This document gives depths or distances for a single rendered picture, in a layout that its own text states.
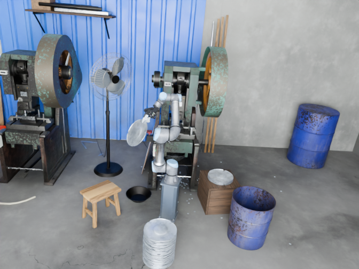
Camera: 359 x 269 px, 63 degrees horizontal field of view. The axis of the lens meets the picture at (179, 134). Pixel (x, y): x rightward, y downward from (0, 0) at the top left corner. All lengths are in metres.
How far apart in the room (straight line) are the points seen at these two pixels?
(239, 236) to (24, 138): 2.62
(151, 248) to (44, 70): 2.02
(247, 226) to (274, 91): 2.72
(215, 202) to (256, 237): 0.62
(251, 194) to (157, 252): 1.16
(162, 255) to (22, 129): 2.24
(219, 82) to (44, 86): 1.81
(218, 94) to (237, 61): 1.66
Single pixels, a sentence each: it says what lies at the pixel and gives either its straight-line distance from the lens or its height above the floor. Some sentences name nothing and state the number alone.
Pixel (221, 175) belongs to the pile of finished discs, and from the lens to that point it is 3.44.
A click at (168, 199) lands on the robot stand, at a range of 3.14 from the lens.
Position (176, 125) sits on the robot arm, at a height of 1.11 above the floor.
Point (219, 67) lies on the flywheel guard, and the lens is 3.22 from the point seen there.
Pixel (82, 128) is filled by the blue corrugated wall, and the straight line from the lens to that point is 5.08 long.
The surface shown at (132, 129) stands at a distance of 3.03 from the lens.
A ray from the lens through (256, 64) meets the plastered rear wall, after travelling 4.88.
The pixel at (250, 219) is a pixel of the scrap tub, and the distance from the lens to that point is 2.90.
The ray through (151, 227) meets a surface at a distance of 2.73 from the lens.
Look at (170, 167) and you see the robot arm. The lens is 2.97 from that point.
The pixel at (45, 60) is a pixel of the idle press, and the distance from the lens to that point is 3.34.
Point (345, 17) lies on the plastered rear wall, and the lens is 5.35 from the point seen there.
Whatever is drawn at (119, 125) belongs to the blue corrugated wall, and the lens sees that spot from 4.91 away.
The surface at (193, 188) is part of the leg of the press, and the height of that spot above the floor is 0.03.
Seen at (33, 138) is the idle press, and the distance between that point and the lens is 3.82.
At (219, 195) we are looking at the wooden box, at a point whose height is 0.26.
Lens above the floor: 2.09
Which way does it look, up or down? 23 degrees down
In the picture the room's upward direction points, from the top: 5 degrees clockwise
